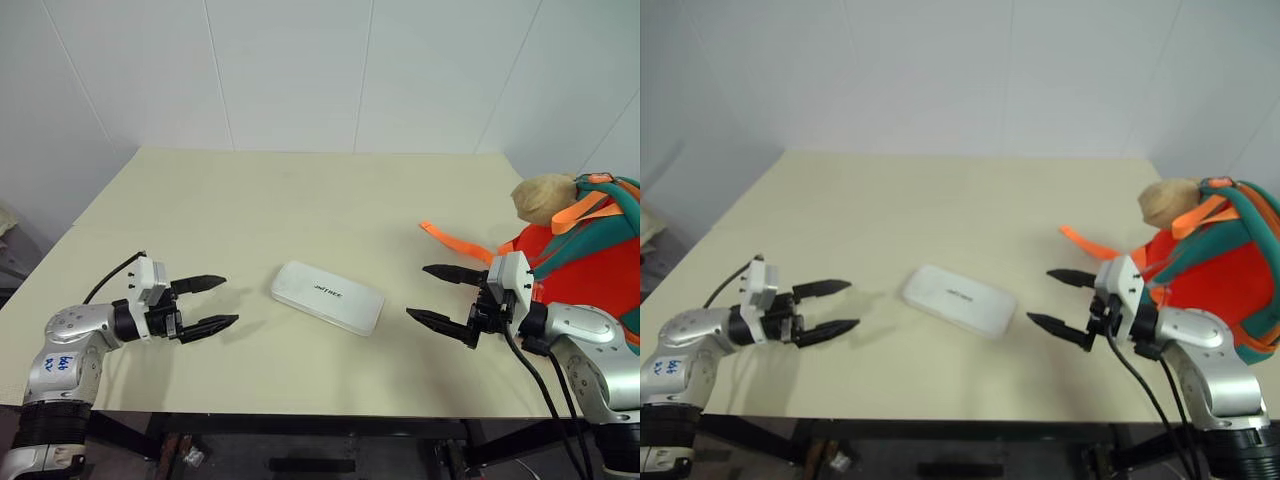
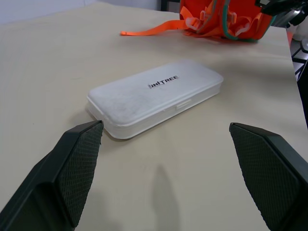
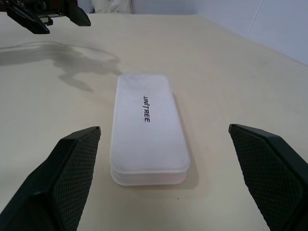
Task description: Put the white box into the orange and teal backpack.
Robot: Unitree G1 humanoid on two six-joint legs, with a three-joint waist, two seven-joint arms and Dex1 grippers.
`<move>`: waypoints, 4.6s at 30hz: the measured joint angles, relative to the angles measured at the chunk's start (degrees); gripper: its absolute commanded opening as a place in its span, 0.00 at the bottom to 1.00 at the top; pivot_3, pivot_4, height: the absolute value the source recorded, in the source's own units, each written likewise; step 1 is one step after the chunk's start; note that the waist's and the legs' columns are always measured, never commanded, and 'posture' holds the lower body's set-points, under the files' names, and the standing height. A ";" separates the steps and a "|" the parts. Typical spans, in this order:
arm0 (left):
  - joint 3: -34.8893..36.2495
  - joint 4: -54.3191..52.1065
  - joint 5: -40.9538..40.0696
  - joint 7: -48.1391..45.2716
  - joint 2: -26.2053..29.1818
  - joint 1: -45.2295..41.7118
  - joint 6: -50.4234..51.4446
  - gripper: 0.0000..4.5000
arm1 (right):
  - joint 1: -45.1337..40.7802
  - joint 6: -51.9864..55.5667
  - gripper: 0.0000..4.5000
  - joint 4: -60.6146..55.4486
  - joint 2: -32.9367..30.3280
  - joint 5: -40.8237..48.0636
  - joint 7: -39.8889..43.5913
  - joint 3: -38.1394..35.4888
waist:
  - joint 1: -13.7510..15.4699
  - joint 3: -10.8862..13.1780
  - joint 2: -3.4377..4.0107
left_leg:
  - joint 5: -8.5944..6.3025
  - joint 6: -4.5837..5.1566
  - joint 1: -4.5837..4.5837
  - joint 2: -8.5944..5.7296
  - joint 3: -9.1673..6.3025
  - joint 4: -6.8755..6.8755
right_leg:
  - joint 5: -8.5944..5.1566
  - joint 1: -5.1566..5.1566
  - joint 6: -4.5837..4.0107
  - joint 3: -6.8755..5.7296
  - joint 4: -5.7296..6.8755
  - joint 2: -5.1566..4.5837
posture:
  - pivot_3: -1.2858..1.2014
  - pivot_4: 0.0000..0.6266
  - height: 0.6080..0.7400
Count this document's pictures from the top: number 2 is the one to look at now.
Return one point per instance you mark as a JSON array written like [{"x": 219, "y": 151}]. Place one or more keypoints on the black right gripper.
[{"x": 276, "y": 6}]

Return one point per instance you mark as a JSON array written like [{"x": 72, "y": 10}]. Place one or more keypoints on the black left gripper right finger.
[{"x": 267, "y": 173}]

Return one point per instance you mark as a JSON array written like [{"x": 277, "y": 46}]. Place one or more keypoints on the orange strapped bag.
[{"x": 223, "y": 19}]

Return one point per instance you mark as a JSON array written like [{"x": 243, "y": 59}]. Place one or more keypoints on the white plastic case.
[{"x": 154, "y": 98}]

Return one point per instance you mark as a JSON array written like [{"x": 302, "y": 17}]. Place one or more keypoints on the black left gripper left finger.
[{"x": 72, "y": 173}]

